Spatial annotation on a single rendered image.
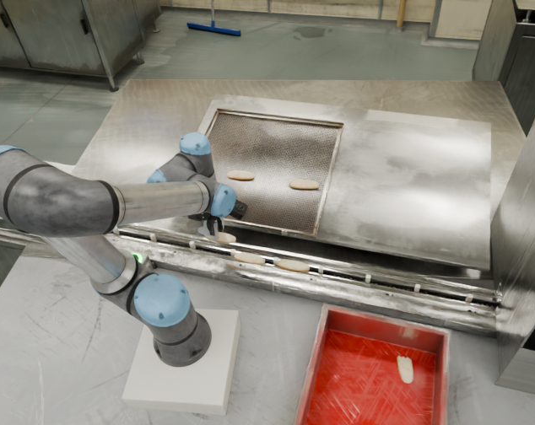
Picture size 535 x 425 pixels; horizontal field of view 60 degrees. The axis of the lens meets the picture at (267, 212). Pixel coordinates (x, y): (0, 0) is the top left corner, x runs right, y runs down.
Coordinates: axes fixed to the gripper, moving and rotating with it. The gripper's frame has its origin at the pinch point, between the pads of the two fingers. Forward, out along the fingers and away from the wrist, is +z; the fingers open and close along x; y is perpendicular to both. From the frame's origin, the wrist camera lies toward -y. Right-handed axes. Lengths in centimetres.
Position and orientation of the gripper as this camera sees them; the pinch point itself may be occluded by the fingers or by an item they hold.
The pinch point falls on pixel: (219, 234)
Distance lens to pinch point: 141.0
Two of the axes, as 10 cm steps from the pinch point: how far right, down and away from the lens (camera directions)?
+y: -9.6, -1.6, 2.4
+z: 0.6, 7.0, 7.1
